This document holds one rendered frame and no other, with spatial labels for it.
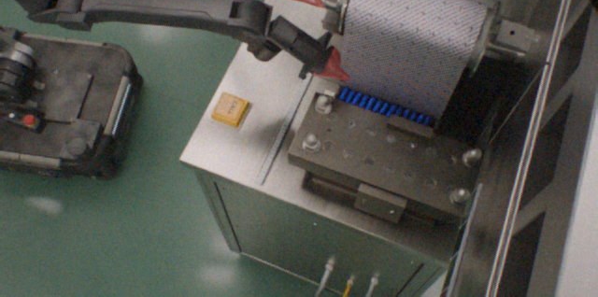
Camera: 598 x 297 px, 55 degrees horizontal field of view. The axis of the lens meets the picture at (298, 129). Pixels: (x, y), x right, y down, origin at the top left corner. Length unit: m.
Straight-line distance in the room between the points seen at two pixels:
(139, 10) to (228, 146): 0.37
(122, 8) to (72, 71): 1.15
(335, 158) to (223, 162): 0.29
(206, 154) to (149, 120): 1.13
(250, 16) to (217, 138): 0.35
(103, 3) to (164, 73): 1.34
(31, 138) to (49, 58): 0.35
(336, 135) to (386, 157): 0.11
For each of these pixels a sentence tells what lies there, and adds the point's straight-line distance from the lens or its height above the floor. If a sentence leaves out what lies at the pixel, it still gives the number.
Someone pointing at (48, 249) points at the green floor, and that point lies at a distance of 2.40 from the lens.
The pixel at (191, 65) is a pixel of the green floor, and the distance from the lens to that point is 2.58.
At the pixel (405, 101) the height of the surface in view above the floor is 1.05.
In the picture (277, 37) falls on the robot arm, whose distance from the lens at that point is 1.19.
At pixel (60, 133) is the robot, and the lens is 2.28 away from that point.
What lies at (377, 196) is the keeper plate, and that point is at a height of 1.02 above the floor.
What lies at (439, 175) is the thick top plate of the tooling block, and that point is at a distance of 1.22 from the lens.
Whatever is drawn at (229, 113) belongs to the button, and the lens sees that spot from 1.38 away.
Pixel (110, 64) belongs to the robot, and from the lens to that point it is 2.37.
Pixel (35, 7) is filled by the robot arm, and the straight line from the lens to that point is 1.34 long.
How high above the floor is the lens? 2.13
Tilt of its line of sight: 64 degrees down
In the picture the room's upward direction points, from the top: 1 degrees counter-clockwise
